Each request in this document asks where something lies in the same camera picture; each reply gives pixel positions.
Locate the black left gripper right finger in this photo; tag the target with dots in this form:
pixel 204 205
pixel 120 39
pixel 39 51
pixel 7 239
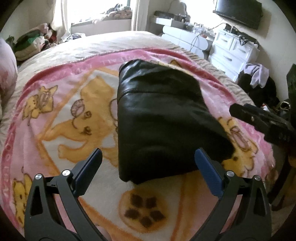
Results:
pixel 242 211

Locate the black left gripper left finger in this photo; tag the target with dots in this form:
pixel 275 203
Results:
pixel 42 217

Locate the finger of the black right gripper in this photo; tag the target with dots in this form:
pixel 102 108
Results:
pixel 276 130

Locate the black leather jacket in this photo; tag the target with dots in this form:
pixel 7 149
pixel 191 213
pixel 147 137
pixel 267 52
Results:
pixel 162 120

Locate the pile of folded clothes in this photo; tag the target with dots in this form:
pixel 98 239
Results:
pixel 33 42

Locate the clothes on window sill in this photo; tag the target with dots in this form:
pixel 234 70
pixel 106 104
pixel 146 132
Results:
pixel 118 12

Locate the lilac garment on chair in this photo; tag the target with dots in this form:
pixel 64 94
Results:
pixel 259 74

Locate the white drawer cabinet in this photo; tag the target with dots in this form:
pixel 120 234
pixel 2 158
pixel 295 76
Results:
pixel 230 54

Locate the pink cartoon fleece blanket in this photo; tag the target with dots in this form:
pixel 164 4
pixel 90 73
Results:
pixel 63 113

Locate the white rounded desk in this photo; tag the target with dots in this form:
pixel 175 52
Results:
pixel 175 27

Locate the pink quilted duvet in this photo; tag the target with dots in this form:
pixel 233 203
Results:
pixel 9 72

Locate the beige bed sheet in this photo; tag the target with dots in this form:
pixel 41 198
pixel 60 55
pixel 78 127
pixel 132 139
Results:
pixel 85 47

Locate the white curtain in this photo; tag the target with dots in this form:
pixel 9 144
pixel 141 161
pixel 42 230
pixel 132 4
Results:
pixel 139 14

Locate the black wall television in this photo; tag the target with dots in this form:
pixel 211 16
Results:
pixel 245 12

